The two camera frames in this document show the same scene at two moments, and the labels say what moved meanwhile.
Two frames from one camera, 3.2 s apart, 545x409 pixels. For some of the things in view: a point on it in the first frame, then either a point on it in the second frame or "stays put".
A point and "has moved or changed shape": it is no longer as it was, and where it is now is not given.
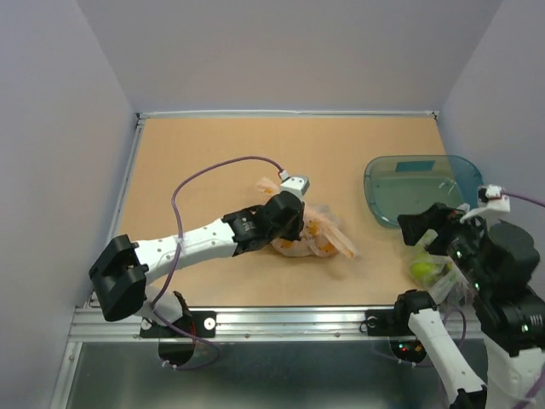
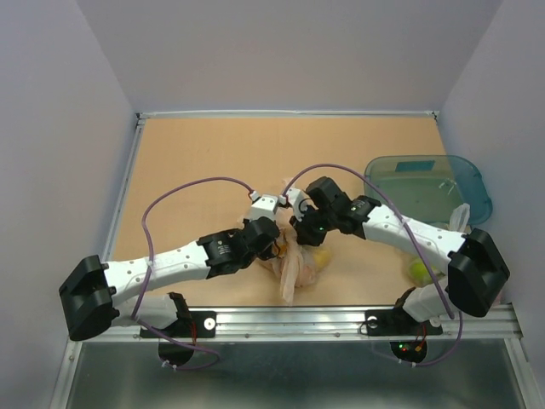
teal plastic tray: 397,184 stays put
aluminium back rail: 287,114 stays put
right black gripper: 443,217 → 305,236
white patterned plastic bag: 324,233 has moved or changed shape
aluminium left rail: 114,221 stays put
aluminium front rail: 277,325 stays put
